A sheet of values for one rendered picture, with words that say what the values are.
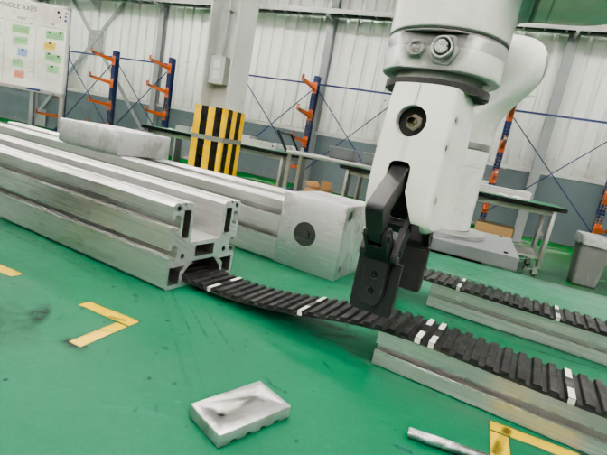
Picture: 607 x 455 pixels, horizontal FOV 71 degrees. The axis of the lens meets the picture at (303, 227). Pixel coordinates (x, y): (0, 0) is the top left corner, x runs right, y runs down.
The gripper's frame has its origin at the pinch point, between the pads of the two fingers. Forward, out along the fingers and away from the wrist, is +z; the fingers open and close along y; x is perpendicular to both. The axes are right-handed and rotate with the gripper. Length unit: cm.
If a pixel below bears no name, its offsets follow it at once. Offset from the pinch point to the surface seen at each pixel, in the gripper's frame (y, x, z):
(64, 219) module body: -4.9, 35.3, 3.1
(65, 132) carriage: 14, 66, -4
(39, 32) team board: 268, 530, -79
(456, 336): 0.7, -5.7, 2.6
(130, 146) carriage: 16, 52, -4
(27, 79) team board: 263, 540, -23
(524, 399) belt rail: -1.9, -11.1, 4.2
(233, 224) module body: 4.3, 19.6, 0.3
